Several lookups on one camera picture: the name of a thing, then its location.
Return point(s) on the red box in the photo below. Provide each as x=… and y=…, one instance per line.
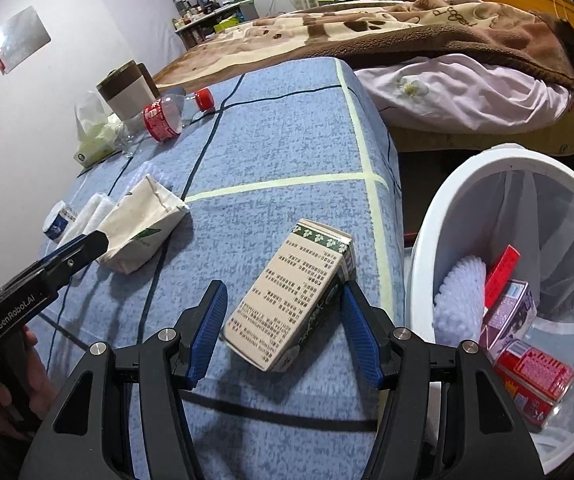
x=502, y=275

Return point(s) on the lavender textured foam sheet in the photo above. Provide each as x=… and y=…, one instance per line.
x=459, y=300

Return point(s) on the pink bed sheet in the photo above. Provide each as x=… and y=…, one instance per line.
x=467, y=95

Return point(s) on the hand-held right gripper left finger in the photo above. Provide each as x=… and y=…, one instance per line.
x=207, y=340

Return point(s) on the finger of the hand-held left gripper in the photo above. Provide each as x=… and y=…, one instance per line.
x=67, y=249
x=74, y=262

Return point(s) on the beige paper bag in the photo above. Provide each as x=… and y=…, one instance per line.
x=142, y=225

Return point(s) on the purple carton box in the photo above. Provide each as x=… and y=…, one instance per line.
x=512, y=315

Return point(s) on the white paper towel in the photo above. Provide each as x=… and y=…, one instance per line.
x=89, y=215

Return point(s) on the white round waste bin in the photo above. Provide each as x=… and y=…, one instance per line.
x=467, y=170

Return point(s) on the beige and brown tumbler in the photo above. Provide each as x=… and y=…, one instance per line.
x=129, y=92

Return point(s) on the white yogurt cup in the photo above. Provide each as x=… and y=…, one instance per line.
x=59, y=220

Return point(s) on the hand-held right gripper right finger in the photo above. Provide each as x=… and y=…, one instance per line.
x=362, y=340

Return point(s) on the red drink can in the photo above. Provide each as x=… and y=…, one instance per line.
x=537, y=365

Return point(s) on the person's left hand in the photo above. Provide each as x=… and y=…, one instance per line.
x=42, y=385

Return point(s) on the clear red-label plastic bottle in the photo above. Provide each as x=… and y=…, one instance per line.
x=162, y=120

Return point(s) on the green tissue pack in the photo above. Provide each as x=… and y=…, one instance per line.
x=92, y=147

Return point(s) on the silver wall sheet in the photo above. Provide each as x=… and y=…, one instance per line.
x=19, y=37

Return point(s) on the mustard yellow mattress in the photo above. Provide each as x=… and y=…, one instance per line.
x=492, y=137

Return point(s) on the blue plaid table cloth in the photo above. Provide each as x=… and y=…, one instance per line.
x=277, y=160

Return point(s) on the brown printed blanket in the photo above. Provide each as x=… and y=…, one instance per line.
x=367, y=35

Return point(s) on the cluttered desk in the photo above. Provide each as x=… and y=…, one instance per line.
x=212, y=17

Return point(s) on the green floral carton box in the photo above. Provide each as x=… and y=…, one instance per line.
x=287, y=295

